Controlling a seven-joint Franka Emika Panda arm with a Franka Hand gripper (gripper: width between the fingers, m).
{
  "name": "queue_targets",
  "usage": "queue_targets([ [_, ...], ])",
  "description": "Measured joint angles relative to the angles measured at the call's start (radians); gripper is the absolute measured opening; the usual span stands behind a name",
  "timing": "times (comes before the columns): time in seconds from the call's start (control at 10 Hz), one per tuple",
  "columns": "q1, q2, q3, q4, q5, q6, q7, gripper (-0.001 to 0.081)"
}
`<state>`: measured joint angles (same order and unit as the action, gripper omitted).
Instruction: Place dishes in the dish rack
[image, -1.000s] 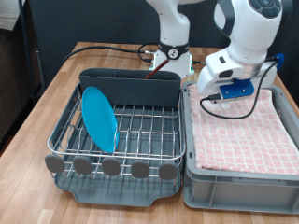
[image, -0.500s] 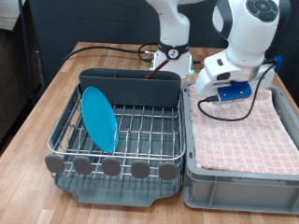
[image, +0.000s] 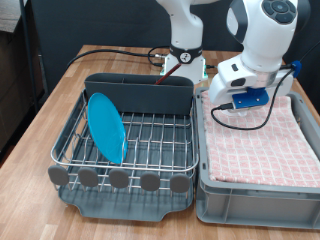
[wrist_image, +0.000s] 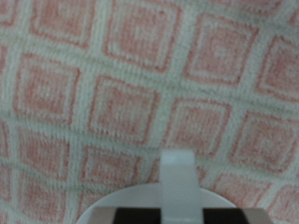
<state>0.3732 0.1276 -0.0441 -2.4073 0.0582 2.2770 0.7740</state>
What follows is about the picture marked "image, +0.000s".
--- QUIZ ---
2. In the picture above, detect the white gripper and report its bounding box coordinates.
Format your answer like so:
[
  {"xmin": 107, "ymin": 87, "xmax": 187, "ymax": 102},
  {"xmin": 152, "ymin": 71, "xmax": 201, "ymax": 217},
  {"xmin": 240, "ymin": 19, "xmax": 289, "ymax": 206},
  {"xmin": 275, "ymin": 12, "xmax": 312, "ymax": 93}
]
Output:
[{"xmin": 208, "ymin": 76, "xmax": 295, "ymax": 108}]

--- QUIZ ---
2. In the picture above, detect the blue plate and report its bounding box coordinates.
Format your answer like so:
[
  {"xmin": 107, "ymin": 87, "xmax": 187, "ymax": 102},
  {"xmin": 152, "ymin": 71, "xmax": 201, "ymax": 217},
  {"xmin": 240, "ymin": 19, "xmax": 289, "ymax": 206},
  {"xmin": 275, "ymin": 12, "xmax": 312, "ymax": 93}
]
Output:
[{"xmin": 86, "ymin": 92, "xmax": 129, "ymax": 165}]

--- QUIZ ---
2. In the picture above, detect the grey dish drying rack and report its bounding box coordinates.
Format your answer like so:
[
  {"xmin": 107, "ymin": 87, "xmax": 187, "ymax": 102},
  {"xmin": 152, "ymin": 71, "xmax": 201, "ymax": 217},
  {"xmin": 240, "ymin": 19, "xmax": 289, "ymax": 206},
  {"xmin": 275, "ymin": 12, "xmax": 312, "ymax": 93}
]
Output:
[{"xmin": 57, "ymin": 89, "xmax": 198, "ymax": 223}]

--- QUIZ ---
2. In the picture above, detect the pink checked cloth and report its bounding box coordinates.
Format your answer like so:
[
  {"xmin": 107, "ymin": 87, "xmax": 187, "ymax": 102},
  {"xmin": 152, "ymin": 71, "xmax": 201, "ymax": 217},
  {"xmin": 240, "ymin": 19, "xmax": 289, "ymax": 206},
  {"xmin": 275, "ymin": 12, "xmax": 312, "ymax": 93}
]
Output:
[{"xmin": 201, "ymin": 90, "xmax": 320, "ymax": 188}]

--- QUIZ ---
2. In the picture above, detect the dark grey cutlery holder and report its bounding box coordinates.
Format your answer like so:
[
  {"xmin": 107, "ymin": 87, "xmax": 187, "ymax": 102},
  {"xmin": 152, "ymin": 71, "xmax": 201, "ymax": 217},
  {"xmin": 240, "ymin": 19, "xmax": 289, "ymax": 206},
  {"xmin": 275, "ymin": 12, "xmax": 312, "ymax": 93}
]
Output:
[{"xmin": 83, "ymin": 72, "xmax": 195, "ymax": 116}]

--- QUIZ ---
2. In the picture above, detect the grey plastic crate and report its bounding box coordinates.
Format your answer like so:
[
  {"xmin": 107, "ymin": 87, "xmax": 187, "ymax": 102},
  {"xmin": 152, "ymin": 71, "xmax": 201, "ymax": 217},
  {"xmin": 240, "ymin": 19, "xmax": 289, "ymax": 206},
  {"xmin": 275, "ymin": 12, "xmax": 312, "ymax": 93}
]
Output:
[{"xmin": 194, "ymin": 86, "xmax": 320, "ymax": 230}]

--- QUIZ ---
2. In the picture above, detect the black backdrop curtain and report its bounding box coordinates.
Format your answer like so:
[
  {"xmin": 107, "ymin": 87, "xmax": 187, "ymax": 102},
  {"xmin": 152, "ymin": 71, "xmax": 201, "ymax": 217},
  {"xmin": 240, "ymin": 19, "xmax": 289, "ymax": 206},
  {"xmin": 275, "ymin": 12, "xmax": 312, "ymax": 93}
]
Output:
[{"xmin": 29, "ymin": 0, "xmax": 320, "ymax": 111}]

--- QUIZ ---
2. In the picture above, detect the black metal pole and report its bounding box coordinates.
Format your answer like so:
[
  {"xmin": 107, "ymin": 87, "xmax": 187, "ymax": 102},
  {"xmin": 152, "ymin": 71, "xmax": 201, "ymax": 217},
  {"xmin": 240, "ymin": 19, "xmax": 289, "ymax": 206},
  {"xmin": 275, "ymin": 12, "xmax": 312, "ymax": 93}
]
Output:
[{"xmin": 18, "ymin": 0, "xmax": 40, "ymax": 113}]

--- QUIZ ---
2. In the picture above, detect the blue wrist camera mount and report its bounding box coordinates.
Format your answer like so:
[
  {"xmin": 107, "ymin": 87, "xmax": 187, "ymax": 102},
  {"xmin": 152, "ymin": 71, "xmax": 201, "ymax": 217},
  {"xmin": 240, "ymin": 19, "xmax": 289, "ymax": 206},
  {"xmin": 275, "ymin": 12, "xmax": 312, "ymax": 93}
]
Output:
[{"xmin": 231, "ymin": 87, "xmax": 270, "ymax": 110}]

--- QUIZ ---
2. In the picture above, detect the blue cable clip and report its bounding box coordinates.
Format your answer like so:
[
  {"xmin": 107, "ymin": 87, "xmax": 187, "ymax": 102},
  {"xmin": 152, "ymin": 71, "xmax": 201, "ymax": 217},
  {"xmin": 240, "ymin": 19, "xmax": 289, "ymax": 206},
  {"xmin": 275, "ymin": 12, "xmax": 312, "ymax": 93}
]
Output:
[{"xmin": 291, "ymin": 60, "xmax": 303, "ymax": 79}]

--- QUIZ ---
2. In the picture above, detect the looped black table cable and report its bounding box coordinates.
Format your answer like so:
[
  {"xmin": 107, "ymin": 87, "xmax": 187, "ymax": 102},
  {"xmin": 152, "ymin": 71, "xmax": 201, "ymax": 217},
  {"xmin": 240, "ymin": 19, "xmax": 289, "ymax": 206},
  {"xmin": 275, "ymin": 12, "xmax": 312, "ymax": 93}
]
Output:
[{"xmin": 147, "ymin": 45, "xmax": 172, "ymax": 67}]

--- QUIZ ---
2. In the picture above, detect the metal wire dish rack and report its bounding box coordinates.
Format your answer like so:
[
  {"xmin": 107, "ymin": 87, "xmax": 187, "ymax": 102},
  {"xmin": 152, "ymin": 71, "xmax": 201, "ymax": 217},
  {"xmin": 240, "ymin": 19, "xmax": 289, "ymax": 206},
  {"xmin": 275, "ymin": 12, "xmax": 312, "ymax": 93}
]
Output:
[{"xmin": 47, "ymin": 89, "xmax": 200, "ymax": 195}]

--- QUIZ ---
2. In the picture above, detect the long black table cable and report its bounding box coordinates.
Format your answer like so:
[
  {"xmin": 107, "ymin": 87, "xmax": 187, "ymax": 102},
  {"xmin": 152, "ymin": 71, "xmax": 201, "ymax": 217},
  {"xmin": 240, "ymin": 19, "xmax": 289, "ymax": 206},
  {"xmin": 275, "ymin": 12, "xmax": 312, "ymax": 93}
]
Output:
[{"xmin": 65, "ymin": 48, "xmax": 158, "ymax": 69}]

